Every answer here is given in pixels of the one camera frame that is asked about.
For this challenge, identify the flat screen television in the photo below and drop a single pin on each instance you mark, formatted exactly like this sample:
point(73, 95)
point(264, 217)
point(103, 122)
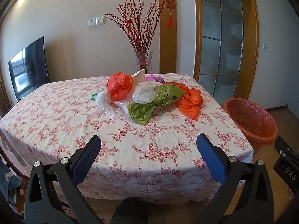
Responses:
point(28, 67)

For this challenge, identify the white plastic bag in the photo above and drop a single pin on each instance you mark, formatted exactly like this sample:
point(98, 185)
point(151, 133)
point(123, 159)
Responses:
point(143, 93)

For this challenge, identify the white paper bag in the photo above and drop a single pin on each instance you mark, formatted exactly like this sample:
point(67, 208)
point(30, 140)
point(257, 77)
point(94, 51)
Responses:
point(139, 77)

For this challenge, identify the blue denim cloth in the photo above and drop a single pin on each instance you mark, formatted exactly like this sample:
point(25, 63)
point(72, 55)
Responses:
point(9, 182)

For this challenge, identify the pink plastic bag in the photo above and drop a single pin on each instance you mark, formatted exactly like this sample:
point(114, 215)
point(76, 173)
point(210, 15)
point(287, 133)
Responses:
point(149, 78)

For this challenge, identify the orange bin liner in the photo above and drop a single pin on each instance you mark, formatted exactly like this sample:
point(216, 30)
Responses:
point(259, 112)

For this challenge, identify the frosted glass door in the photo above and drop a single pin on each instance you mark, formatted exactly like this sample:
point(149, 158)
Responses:
point(210, 51)

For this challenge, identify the clear plastic bag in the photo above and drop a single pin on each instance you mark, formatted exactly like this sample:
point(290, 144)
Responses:
point(104, 105)

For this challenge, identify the purple plastic bag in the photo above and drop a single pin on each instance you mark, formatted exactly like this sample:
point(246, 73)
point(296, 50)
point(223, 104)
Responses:
point(160, 79)

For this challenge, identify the small red lantern ornament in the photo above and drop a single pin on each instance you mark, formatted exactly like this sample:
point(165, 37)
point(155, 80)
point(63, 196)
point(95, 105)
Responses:
point(129, 21)

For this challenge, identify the wooden door frame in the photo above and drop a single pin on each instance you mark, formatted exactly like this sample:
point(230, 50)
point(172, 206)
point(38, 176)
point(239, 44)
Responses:
point(251, 39)

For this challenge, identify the person's dark trouser leg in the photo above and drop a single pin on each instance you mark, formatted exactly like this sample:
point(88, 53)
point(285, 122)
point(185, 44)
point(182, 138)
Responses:
point(128, 212)

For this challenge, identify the small green wrapper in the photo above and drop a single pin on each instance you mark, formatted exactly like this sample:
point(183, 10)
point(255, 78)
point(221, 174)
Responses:
point(94, 96)

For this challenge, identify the red hanging knot ornament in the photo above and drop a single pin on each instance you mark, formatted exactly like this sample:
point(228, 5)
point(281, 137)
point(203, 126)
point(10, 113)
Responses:
point(169, 3)

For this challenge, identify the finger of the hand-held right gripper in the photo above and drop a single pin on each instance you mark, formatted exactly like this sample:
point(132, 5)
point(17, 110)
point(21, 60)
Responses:
point(282, 145)

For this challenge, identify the plastic wastebasket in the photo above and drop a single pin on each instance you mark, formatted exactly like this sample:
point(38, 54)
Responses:
point(252, 126)

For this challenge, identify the orange plastic bag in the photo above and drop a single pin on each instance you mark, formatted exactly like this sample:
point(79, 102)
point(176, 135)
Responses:
point(190, 102)
point(119, 84)

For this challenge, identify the floral tablecloth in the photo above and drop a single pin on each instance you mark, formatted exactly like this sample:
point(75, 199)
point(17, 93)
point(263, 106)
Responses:
point(140, 140)

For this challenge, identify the green plastic bag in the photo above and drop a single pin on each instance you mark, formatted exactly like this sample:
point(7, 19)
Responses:
point(140, 112)

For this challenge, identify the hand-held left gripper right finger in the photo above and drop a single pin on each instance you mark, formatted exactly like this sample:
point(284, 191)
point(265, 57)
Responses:
point(210, 158)

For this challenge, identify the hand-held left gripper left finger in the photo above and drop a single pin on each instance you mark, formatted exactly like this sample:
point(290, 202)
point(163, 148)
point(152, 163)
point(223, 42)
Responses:
point(86, 161)

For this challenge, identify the red berry branches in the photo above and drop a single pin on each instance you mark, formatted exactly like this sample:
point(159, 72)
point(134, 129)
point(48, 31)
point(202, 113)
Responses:
point(137, 30)

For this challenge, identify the glass vase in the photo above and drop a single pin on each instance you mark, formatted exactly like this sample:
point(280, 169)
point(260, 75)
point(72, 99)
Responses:
point(142, 60)

